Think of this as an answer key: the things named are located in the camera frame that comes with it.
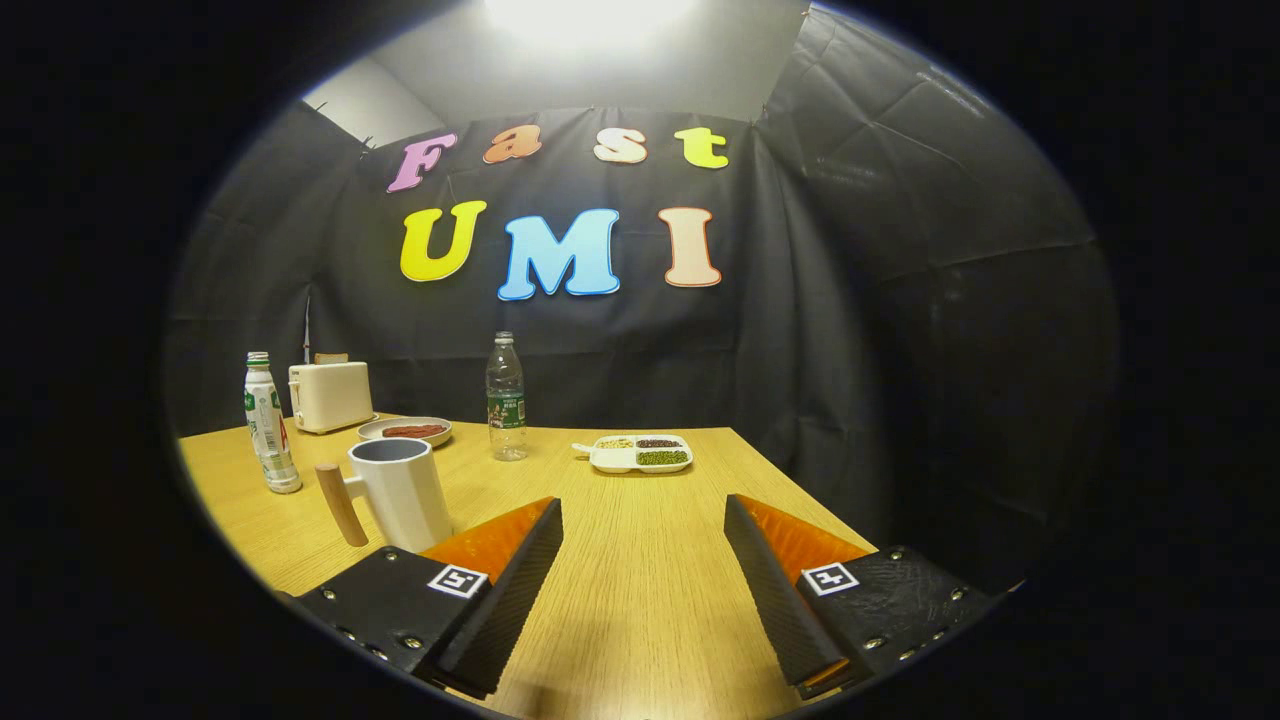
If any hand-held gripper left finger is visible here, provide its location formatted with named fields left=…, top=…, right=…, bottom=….
left=285, top=496, right=564, bottom=701

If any clear plastic water bottle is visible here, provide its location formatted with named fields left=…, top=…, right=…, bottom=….
left=486, top=331, right=528, bottom=462

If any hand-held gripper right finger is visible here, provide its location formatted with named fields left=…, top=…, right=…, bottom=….
left=724, top=493, right=1001, bottom=701

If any white toaster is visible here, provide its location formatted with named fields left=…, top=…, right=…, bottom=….
left=288, top=361, right=377, bottom=435

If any white divided tray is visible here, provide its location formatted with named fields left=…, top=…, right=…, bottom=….
left=572, top=433, right=694, bottom=475

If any white juice bottle green label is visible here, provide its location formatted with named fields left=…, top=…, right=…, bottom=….
left=244, top=352, right=303, bottom=495

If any wooden table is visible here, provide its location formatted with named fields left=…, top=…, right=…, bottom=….
left=178, top=413, right=881, bottom=720

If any white cup wooden handle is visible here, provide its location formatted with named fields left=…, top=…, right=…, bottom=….
left=315, top=437, right=454, bottom=554

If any round grey plate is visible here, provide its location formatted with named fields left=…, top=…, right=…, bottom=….
left=358, top=416, right=453, bottom=449

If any black backdrop cloth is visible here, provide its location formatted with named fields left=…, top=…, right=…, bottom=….
left=163, top=5, right=1121, bottom=601

